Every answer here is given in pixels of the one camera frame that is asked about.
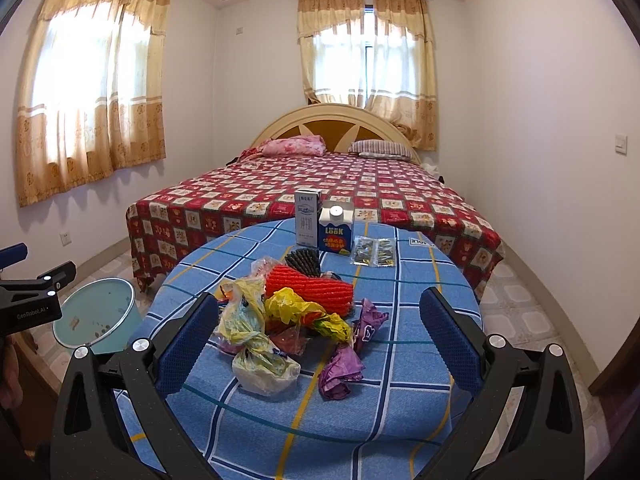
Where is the purple snack wrapper white print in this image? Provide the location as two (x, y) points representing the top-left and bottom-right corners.
(350, 297), (390, 358)

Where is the clear crumpled plastic bag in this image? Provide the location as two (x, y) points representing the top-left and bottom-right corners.
(250, 256), (286, 283)

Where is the narrow beige patterned curtain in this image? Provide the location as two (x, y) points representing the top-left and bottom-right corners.
(296, 0), (440, 152)

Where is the pink floral pillow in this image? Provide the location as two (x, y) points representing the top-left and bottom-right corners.
(240, 134), (327, 160)

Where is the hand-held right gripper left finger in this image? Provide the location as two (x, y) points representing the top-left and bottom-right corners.
(50, 291), (221, 480)

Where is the cream wooden headboard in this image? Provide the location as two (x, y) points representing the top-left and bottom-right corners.
(247, 102), (423, 163)

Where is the clear sachet pack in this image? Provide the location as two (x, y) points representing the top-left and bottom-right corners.
(372, 237), (398, 267)
(350, 236), (378, 267)

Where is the bed with red checkered bedspread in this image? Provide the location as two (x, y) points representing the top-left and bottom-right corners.
(125, 152), (505, 303)

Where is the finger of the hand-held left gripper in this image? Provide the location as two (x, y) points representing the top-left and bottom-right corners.
(0, 242), (28, 267)
(0, 260), (77, 301)

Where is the white carton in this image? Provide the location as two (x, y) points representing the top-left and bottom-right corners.
(294, 188), (321, 249)

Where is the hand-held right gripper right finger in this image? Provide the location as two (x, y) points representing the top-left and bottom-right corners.
(415, 286), (601, 480)

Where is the blue plaid tablecloth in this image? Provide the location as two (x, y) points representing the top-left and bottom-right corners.
(115, 217), (483, 480)

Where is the striped pillow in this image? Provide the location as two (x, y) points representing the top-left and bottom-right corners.
(347, 139), (417, 160)

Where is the crumpled plain purple wrapper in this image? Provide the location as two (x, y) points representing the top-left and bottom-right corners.
(319, 342), (366, 402)

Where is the red foam net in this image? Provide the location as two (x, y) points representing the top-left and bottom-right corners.
(264, 266), (355, 317)

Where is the black ridged wrapper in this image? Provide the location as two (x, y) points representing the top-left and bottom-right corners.
(284, 247), (323, 278)

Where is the wide beige patterned curtain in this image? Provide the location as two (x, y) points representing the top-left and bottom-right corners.
(14, 0), (173, 208)

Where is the blue carton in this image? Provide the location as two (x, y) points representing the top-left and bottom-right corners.
(317, 200), (355, 257)

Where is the light blue metal bin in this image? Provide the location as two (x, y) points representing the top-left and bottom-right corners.
(52, 277), (143, 356)

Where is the yellow crumpled wrapper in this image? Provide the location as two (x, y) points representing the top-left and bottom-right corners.
(264, 287), (353, 345)

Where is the yellow green plastic bag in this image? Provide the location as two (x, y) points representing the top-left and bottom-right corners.
(215, 277), (302, 397)

